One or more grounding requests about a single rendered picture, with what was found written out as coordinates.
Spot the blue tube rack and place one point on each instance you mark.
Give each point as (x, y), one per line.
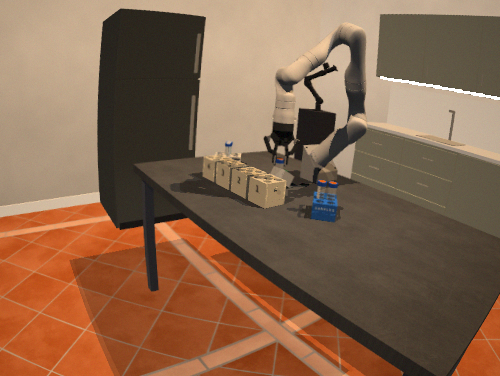
(324, 211)

